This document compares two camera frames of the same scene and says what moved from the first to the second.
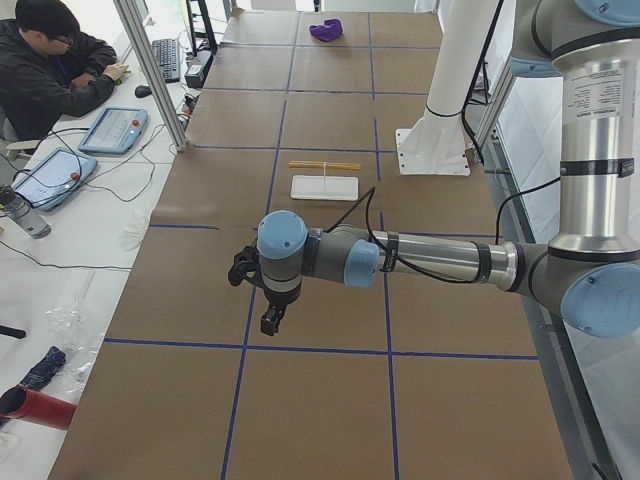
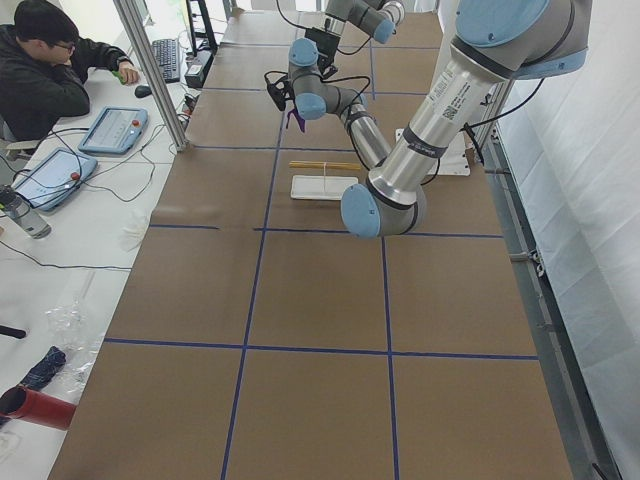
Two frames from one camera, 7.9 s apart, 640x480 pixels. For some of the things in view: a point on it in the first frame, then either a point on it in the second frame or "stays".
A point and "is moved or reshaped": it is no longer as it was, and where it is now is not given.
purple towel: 327,31 is moved or reshaped
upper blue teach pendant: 115,130 stays
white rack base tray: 325,187 stays
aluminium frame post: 146,57 stays
